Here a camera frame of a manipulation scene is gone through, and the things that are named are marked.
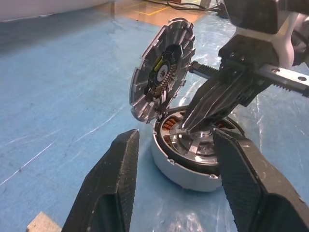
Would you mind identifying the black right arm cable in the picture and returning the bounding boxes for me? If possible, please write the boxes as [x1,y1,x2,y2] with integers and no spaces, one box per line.
[289,29,309,66]

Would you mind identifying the silver motor housing copper windings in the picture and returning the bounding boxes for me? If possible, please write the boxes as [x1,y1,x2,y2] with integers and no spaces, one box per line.
[151,105,247,193]

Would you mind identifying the black floor cable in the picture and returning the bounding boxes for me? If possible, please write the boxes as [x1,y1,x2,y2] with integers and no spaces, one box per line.
[142,0,225,12]

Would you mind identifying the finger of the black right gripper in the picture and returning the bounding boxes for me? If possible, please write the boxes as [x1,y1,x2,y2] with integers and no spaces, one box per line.
[190,70,271,133]
[181,69,244,133]

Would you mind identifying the silver hinged motor lid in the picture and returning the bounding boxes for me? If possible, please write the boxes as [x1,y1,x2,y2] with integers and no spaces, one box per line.
[129,17,196,125]

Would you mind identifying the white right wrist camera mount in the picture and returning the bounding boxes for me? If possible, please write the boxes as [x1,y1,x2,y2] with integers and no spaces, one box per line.
[223,0,296,70]

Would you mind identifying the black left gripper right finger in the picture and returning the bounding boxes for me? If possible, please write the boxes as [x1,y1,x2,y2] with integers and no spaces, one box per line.
[212,129,309,232]

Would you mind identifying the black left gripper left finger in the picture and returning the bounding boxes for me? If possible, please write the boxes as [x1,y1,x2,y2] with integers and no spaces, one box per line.
[61,129,140,232]

